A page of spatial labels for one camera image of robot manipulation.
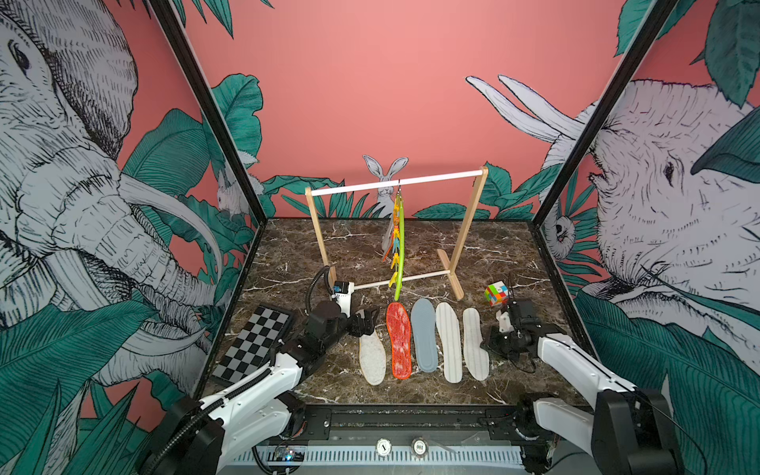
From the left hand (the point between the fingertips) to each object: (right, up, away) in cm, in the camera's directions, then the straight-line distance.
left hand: (369, 303), depth 82 cm
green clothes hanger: (+8, +14, -16) cm, 23 cm away
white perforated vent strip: (+3, -34, -12) cm, 37 cm away
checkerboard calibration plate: (-34, -14, -1) cm, 36 cm away
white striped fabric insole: (+25, -10, +9) cm, 28 cm away
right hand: (+34, -12, +5) cm, 36 cm away
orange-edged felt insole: (+8, -8, +10) cm, 16 cm away
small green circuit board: (-19, -34, -13) cm, 41 cm away
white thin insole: (+32, -17, +3) cm, 36 cm away
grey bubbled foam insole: (+17, -10, +8) cm, 21 cm away
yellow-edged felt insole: (+1, -17, +3) cm, 17 cm away
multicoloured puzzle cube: (+41, +1, +12) cm, 43 cm away
